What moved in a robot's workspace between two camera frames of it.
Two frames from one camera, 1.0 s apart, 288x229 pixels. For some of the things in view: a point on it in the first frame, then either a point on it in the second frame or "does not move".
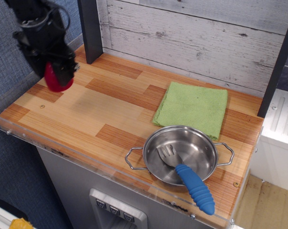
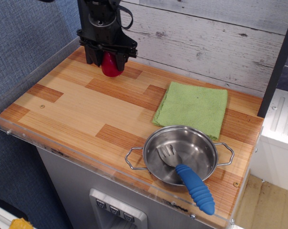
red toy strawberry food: [52, 80] → [109, 65]
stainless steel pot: [196, 148] does not move
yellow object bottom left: [20, 223] does not move
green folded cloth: [202, 108] does not move
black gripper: [49, 40] → [112, 37]
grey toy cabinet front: [73, 181] does not move
